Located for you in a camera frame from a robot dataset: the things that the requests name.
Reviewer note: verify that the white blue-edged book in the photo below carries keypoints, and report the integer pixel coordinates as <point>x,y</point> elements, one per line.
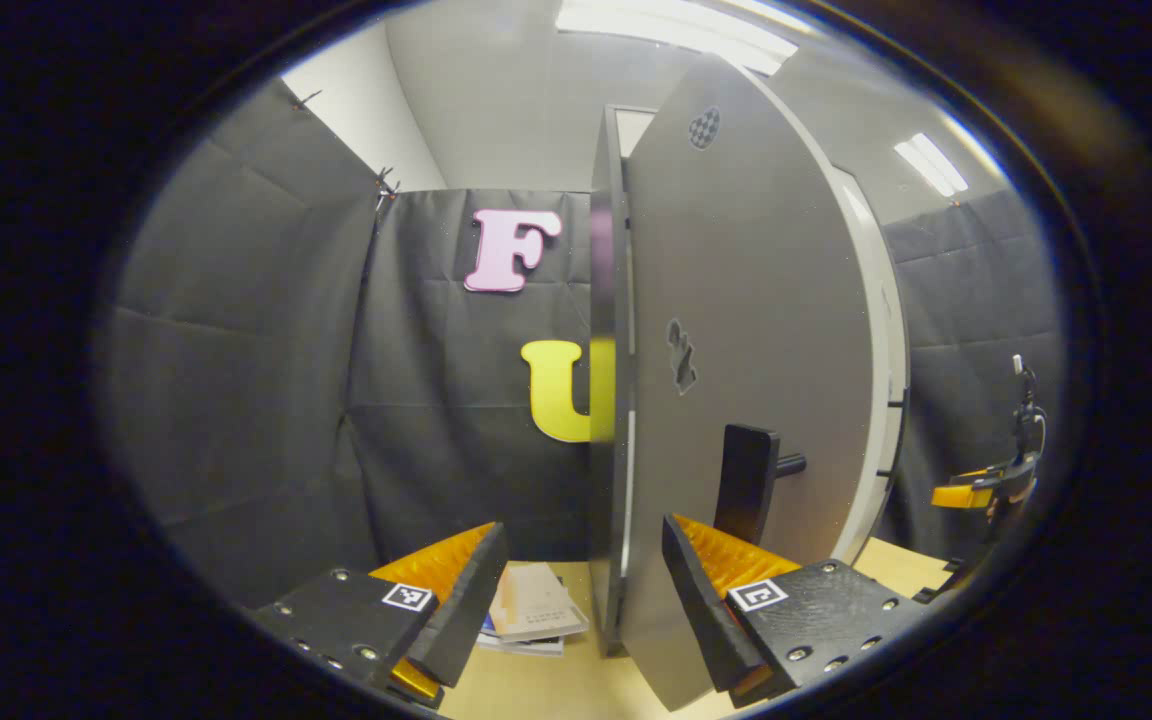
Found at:
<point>521,648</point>

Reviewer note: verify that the white shoe cabinet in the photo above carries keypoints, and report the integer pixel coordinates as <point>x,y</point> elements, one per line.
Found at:
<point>608,380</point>

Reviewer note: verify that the beige book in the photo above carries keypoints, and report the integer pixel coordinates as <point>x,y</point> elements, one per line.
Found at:
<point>536,600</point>

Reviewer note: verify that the white shoe cabinet door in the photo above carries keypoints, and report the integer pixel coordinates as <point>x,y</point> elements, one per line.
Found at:
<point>756,300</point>
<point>894,330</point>

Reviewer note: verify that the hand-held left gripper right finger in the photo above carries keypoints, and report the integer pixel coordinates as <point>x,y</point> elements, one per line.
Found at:
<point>701,600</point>

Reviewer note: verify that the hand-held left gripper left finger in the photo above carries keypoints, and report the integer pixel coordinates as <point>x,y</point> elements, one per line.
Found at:
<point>461,610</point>

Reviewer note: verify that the black backdrop cloth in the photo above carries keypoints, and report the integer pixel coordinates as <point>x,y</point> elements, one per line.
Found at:
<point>266,350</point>
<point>976,300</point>

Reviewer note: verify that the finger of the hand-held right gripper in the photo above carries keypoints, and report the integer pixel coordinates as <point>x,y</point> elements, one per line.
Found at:
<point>961,496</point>
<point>991,474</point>

